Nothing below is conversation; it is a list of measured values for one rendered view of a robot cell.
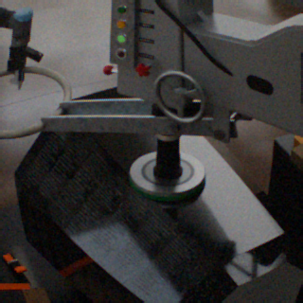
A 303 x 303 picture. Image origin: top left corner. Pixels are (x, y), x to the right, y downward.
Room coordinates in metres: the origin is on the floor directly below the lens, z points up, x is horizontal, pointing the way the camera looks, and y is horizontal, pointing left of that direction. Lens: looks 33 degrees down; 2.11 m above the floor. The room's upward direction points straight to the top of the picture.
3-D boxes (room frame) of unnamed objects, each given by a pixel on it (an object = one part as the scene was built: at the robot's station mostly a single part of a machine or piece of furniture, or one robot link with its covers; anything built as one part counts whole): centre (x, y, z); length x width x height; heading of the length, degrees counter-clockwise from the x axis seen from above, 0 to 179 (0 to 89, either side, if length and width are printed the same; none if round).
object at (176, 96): (1.65, -0.09, 1.22); 0.15 x 0.10 x 0.15; 59
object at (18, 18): (2.37, 0.52, 1.21); 0.10 x 0.09 x 0.12; 57
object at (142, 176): (1.81, -0.05, 0.87); 0.21 x 0.21 x 0.01
